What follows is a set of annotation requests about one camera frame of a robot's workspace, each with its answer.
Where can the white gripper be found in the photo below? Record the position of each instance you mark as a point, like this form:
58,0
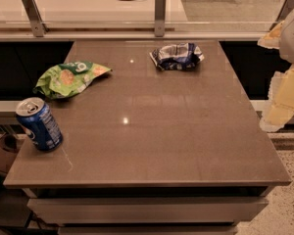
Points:
293,38

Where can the blue chip bag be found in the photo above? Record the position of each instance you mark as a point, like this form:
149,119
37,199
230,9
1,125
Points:
177,57

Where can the green chip bag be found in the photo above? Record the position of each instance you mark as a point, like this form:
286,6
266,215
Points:
69,79

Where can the blue pepsi can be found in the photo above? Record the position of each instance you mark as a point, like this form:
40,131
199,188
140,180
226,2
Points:
36,118

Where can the upper cabinet drawer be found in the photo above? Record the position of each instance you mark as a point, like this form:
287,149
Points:
147,210

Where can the cabinet drawer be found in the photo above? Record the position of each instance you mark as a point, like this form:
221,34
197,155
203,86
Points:
150,230
147,210

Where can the lower cabinet drawer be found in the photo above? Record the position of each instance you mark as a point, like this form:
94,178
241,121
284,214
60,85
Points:
150,230

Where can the right metal glass bracket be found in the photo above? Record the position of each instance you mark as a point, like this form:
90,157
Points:
287,7

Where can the metal glass bracket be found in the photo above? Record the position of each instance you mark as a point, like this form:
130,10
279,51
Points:
287,7
160,15
37,25

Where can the middle metal glass bracket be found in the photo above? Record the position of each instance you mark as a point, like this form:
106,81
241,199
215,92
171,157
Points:
160,15

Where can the left metal glass bracket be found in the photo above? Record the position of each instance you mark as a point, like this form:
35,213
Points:
37,25

